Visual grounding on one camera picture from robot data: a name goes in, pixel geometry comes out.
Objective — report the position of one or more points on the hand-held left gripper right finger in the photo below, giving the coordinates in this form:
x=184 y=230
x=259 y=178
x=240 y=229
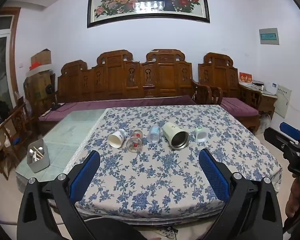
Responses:
x=213 y=177

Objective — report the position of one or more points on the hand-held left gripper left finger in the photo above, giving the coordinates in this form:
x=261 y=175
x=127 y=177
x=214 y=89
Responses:
x=86 y=173

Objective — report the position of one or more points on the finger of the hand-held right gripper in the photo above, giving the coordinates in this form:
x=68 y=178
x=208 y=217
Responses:
x=291 y=130
x=277 y=136

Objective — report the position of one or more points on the small white cup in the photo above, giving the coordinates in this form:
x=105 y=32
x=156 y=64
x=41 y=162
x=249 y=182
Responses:
x=201 y=136

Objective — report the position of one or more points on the white paper cup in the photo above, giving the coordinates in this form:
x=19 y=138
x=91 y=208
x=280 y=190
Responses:
x=115 y=140

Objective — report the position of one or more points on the clear glass cup red print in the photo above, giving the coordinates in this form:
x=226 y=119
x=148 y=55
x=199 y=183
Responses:
x=135 y=142

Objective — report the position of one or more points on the cream steel-lined cup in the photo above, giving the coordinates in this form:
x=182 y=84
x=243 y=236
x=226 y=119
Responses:
x=169 y=131

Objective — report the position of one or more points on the clear plastic cup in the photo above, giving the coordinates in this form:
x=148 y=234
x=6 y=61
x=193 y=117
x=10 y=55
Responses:
x=153 y=135

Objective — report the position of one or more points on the person's right hand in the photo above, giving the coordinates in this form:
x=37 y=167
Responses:
x=293 y=200

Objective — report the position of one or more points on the clear plastic bag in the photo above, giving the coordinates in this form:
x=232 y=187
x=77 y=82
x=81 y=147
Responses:
x=266 y=121

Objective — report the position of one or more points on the wooden side table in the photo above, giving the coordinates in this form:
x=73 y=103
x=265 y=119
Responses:
x=265 y=102

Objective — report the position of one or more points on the white appliance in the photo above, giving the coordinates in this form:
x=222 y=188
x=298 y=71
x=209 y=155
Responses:
x=271 y=88

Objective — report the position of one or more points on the short purple seat cushion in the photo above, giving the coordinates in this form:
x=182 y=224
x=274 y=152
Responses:
x=240 y=106

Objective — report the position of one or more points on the grey utensil holder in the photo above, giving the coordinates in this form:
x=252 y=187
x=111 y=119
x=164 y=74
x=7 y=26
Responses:
x=38 y=163

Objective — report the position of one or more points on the wooden chopstick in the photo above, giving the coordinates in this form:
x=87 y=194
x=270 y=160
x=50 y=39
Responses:
x=40 y=155
x=38 y=149

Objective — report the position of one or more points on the blue floral tablecloth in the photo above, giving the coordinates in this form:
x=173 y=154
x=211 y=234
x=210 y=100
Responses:
x=152 y=180

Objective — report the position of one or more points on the red gift box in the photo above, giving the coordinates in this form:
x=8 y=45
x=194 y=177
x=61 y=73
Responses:
x=245 y=78

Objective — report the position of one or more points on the white power strip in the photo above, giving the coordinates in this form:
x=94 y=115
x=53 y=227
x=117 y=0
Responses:
x=168 y=233

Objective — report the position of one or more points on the long purple seat cushion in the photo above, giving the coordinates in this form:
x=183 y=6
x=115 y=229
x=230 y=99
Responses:
x=115 y=105

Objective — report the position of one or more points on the wooden chair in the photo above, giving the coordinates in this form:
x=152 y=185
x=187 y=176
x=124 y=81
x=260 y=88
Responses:
x=12 y=130

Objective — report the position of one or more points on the carved wooden armchair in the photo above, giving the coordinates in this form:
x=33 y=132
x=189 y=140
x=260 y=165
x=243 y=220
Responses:
x=220 y=72

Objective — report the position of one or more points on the black desk fan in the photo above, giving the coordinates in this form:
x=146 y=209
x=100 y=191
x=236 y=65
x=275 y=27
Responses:
x=50 y=90

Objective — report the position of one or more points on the large cardboard box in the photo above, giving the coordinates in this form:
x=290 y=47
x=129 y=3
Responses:
x=38 y=87

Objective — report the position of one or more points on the carved wooden sofa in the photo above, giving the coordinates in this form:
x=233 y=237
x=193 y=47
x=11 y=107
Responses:
x=115 y=77

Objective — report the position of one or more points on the small cardboard box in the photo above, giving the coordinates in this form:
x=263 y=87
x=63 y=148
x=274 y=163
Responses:
x=42 y=57

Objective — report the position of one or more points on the glass door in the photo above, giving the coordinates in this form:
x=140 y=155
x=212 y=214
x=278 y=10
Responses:
x=0 y=67

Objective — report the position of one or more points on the framed peacock painting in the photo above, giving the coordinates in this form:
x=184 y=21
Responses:
x=150 y=2

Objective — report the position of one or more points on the grey metal wall cabinet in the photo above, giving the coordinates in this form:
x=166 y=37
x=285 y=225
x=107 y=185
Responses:
x=283 y=102

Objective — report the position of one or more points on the wall electrical panel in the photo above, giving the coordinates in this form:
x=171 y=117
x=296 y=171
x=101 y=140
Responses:
x=269 y=36

